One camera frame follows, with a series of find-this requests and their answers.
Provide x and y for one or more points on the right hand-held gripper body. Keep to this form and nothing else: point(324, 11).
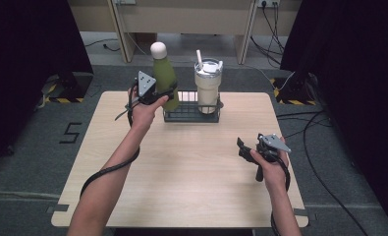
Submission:
point(273, 144)

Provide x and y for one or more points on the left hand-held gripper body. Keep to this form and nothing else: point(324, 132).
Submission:
point(146, 85)

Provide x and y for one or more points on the green bottle with white cap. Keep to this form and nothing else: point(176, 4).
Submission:
point(163, 75)

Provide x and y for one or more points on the white tumbler with straw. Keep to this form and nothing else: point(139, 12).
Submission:
point(208, 85)

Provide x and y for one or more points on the person's right hand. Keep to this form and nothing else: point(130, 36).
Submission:
point(273, 170)

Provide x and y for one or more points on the person's left hand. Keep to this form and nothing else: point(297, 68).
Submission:
point(144, 113)

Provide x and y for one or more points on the stand base with hazard tape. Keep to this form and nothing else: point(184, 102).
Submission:
point(67, 88)
point(294, 91)

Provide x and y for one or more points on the grey tape piece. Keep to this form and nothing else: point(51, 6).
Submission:
point(304, 213)
point(58, 208)

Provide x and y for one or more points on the beige desk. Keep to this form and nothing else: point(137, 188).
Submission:
point(181, 16)

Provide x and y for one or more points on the black curtain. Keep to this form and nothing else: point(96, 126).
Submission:
point(24, 65)
point(352, 82)

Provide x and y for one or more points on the white wall outlet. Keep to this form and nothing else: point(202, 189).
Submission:
point(268, 2)

